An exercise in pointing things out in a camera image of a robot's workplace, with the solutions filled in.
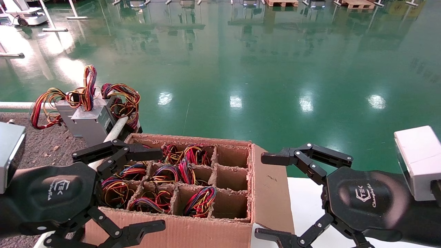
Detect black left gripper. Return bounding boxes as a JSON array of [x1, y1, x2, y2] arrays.
[[0, 139, 166, 248]]

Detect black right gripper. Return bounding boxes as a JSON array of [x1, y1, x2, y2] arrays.
[[254, 143, 441, 248]]

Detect brown cardboard box with dividers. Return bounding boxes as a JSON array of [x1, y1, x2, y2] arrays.
[[81, 133, 296, 248]]

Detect colourful wire bundle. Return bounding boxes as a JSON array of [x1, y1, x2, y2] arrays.
[[183, 186, 217, 218]]

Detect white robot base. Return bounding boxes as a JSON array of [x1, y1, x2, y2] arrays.
[[0, 0, 49, 27]]

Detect white stand pole with foot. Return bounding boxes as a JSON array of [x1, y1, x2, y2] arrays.
[[67, 0, 89, 20], [39, 0, 69, 32]]

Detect white stand foot bar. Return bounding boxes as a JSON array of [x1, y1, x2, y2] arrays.
[[0, 41, 25, 58]]

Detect wooden pallet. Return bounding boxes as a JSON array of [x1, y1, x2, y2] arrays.
[[265, 0, 299, 8], [340, 0, 376, 10]]

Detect grey power supply with cables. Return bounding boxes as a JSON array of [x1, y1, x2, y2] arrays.
[[101, 83, 142, 133], [159, 144, 183, 165], [117, 163, 148, 180], [129, 190, 174, 214], [67, 65, 118, 147], [29, 87, 80, 138], [101, 176, 131, 209], [150, 165, 180, 184]]

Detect colourful wire bundles in box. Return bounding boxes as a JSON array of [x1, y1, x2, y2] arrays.
[[177, 157, 197, 185]]

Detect white table frame pipe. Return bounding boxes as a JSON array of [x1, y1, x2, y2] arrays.
[[0, 102, 57, 111], [33, 116, 130, 248]]

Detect coloured wires inside box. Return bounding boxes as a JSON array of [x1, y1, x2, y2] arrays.
[[183, 144, 212, 166]]

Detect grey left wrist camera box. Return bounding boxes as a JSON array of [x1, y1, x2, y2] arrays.
[[0, 122, 27, 194]]

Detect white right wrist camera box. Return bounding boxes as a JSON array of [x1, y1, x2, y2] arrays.
[[394, 125, 441, 202]]

